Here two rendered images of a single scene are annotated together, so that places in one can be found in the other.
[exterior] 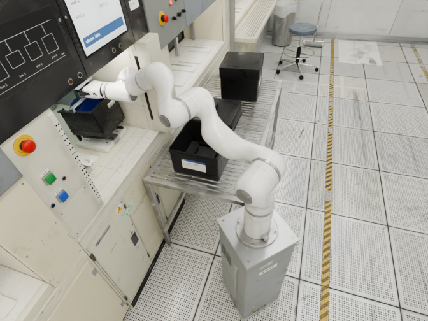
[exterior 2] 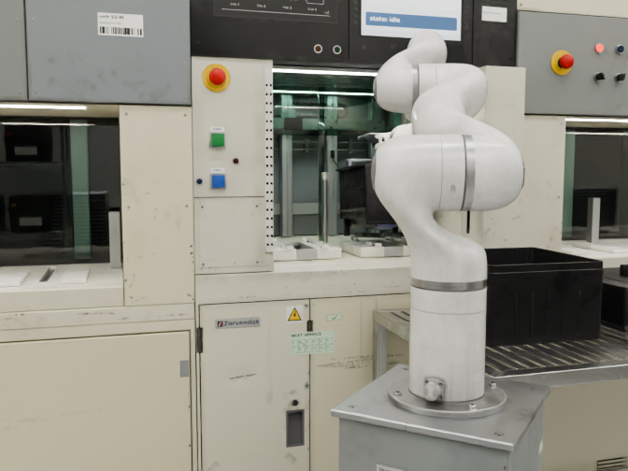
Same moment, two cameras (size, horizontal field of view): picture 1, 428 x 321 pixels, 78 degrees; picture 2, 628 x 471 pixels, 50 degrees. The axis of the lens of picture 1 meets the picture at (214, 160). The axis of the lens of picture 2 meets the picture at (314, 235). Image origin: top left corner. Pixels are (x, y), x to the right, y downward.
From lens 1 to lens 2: 116 cm
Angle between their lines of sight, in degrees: 60
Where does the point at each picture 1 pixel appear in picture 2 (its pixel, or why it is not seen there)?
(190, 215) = not seen: outside the picture
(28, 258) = (128, 211)
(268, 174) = (440, 139)
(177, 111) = (394, 69)
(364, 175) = not seen: outside the picture
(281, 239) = (468, 424)
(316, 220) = not seen: outside the picture
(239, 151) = (437, 125)
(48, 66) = (297, 14)
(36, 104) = (258, 44)
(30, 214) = (167, 160)
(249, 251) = (378, 403)
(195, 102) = (439, 72)
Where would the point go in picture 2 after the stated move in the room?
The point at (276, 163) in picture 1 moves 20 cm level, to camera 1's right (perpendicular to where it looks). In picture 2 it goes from (480, 138) to (606, 134)
